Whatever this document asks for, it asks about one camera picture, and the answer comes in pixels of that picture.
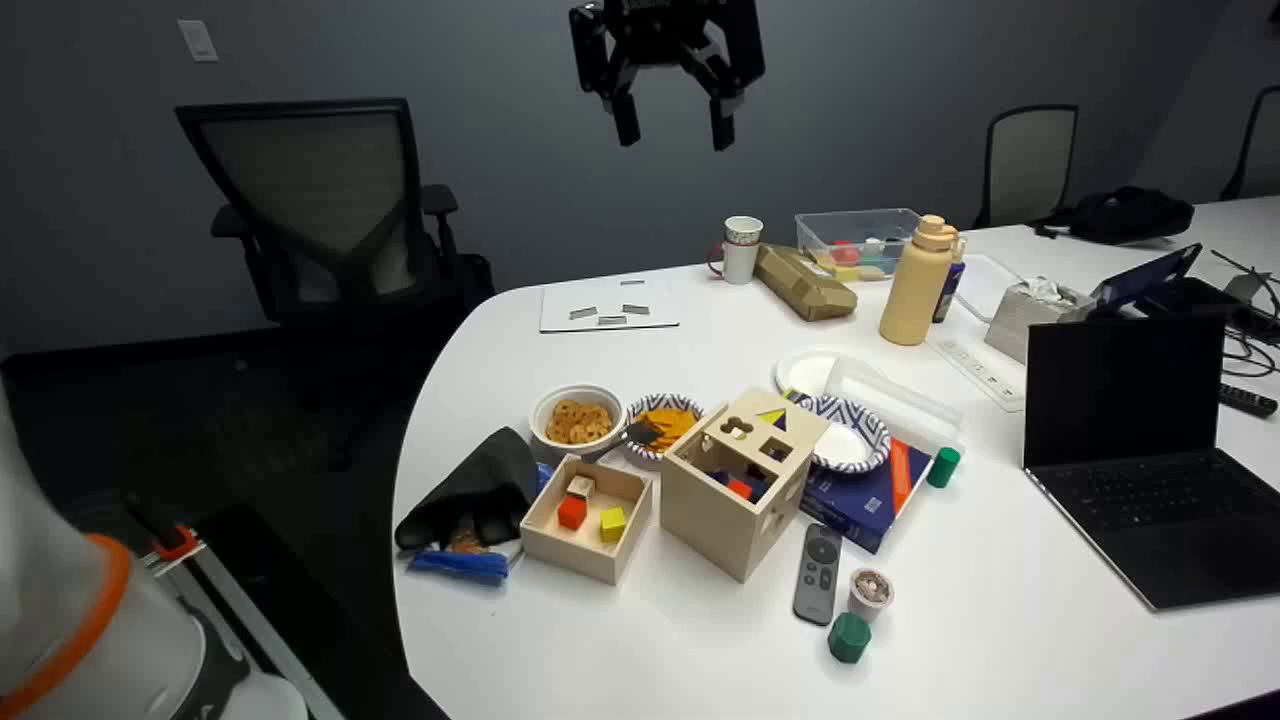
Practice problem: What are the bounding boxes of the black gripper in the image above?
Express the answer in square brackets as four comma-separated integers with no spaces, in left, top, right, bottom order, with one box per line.
[597,0,767,155]

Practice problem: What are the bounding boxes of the black cloth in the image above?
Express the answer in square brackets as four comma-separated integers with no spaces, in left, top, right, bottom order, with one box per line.
[390,422,548,559]

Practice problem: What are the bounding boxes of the white cup with red label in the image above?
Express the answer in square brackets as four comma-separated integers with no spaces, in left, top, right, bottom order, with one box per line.
[705,213,767,289]

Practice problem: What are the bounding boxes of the white flat board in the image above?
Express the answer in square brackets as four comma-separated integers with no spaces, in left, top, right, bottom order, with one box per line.
[535,276,685,339]

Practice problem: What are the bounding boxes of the clear plastic bin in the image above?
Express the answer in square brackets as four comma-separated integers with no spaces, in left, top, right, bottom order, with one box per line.
[792,204,923,285]

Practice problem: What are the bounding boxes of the plain white plate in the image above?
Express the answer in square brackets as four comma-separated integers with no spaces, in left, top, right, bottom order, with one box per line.
[767,344,854,405]

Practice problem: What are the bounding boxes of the tan plastic bottle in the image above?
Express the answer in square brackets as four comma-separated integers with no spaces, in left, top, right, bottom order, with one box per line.
[875,213,963,350]

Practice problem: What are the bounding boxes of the patterned bowl with orange snacks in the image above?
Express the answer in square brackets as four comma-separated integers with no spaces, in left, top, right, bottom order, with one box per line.
[618,387,706,463]

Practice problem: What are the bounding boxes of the white bowl with crackers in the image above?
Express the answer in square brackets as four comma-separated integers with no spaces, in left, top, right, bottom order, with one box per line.
[523,381,626,459]

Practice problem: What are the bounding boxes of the mesh back office chair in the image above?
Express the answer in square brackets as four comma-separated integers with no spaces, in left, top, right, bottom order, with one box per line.
[973,98,1083,232]
[1216,79,1280,204]

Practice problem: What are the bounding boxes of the blue patterned paper plate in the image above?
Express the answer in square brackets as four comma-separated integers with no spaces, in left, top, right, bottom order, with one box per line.
[783,387,895,480]

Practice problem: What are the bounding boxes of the white paper roll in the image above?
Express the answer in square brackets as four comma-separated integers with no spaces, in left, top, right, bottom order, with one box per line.
[826,364,963,459]

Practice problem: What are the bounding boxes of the black mesh armrest office chair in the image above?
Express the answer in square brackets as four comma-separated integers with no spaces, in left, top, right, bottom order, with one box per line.
[170,91,499,430]

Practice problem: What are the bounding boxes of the small white box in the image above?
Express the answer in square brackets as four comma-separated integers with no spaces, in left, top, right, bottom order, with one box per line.
[979,276,1086,369]

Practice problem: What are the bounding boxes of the wooden shape sorter box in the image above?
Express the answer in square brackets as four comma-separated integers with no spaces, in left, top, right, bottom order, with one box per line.
[656,384,830,587]

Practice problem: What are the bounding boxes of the orange marker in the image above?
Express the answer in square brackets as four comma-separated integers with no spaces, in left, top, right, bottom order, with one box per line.
[885,435,921,518]

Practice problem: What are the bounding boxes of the open wooden tray box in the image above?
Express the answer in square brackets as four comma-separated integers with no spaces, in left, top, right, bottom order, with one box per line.
[515,450,659,587]

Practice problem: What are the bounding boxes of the black bag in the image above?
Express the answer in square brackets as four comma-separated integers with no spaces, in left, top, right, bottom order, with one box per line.
[1037,183,1199,249]

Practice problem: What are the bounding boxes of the grey remote control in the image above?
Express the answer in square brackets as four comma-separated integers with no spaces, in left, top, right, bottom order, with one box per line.
[787,518,849,632]

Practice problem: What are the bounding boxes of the blue cracker snack bag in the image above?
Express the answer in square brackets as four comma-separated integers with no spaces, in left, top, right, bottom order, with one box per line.
[405,542,515,591]

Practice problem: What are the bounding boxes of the blue tablet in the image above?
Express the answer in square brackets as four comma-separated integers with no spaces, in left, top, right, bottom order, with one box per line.
[1083,241,1206,318]

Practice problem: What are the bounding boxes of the small white cup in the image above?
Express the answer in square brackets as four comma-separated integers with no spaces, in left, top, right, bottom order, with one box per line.
[844,565,899,622]

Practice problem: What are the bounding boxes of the black open laptop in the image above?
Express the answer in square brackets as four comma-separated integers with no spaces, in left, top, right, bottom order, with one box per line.
[1018,308,1280,614]

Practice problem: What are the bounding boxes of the red clamp knob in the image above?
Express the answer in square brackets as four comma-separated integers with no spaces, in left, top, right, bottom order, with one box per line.
[142,525,205,567]

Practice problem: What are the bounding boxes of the white wall switch plate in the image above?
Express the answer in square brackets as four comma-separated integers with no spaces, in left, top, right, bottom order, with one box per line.
[170,15,224,66]

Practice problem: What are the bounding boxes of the tangled black cables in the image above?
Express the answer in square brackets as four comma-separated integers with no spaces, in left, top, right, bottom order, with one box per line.
[1203,242,1280,384]

